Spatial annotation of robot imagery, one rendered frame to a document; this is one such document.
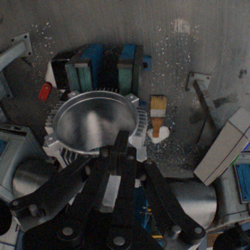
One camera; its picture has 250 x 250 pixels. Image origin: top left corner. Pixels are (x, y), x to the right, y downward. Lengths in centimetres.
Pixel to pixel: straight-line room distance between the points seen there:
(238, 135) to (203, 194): 39
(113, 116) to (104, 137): 9
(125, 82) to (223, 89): 33
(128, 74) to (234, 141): 24
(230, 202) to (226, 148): 40
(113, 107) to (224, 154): 25
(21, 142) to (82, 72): 53
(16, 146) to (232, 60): 90
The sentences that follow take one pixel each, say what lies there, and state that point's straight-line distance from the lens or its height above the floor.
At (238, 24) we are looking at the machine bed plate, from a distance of 49.
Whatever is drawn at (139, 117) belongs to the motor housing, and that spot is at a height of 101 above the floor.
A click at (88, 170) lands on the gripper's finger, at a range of 16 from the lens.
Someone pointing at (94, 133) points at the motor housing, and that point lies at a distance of 44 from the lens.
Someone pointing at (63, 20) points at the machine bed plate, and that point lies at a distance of 47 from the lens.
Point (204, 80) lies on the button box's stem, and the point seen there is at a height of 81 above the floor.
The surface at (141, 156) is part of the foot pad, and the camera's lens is 28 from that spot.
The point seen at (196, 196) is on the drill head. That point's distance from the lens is 61.
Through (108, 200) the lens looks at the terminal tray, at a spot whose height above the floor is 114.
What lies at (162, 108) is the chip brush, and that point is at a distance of 54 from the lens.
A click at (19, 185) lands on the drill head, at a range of 70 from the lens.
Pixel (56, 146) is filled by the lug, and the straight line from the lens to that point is 28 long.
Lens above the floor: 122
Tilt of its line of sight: 43 degrees down
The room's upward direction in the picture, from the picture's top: 172 degrees counter-clockwise
